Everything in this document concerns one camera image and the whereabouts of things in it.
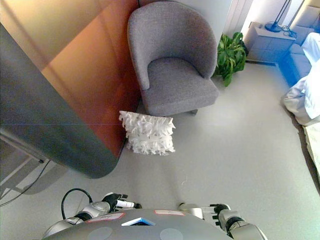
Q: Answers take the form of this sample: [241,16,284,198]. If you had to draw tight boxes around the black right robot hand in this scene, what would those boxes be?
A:
[202,203,232,228]

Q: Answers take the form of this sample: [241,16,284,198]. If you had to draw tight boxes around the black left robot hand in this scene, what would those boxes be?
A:
[101,191,143,213]

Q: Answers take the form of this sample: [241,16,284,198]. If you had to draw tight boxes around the white fringed pillow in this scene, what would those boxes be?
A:
[118,110,176,157]

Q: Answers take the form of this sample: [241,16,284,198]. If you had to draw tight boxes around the grey robot torso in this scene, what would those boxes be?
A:
[43,208,235,240]

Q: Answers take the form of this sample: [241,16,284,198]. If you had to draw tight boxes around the dark grey rounded desk top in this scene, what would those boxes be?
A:
[0,22,121,180]

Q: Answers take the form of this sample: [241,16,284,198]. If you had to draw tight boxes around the beige bed base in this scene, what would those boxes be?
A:
[298,122,320,196]

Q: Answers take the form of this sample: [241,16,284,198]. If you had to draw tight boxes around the grey fabric armchair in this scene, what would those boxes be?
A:
[127,1,220,118]

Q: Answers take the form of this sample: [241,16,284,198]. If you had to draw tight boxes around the white bed duvet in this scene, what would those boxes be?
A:
[281,31,320,126]

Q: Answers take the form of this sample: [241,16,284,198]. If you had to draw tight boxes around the green leafy potted plant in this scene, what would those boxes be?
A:
[214,31,248,88]

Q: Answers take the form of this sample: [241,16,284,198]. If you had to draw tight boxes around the pale nightstand cabinet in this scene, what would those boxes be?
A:
[246,21,297,65]

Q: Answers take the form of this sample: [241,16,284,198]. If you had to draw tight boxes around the thick black left wrist cable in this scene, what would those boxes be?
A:
[61,187,93,221]

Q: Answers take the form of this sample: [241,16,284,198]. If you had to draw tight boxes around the thin black floor cable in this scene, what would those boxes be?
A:
[0,159,51,207]

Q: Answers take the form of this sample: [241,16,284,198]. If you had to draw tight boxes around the white desk frame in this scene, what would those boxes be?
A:
[0,128,47,198]

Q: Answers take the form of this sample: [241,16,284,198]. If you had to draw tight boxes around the dark cable bundle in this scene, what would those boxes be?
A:
[282,24,297,38]

